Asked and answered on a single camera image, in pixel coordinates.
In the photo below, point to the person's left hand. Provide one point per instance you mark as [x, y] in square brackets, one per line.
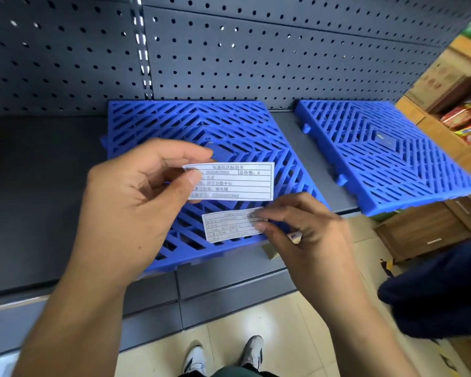
[121, 215]

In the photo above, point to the person's right hand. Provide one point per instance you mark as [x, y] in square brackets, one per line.
[318, 255]

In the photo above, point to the grey metal shelving unit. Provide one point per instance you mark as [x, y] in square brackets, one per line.
[43, 192]

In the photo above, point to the white paper label card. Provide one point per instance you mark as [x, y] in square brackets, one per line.
[235, 184]
[227, 227]

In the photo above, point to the blue plastic pallet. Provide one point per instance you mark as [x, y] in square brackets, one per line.
[377, 160]
[235, 125]

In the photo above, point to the person's right forearm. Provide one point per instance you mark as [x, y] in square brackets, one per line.
[361, 341]

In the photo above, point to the person's left forearm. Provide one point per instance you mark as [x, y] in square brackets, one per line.
[70, 333]

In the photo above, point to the person's dark trousers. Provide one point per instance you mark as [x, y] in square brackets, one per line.
[239, 373]

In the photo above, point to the wooden shelving unit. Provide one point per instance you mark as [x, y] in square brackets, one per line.
[416, 231]

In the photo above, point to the white sneaker with black stripes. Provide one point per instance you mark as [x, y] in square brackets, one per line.
[253, 351]
[194, 361]

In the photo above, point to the pile of orange snack packets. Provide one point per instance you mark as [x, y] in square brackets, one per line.
[467, 121]

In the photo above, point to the cardboard carton red print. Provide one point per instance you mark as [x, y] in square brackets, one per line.
[435, 82]

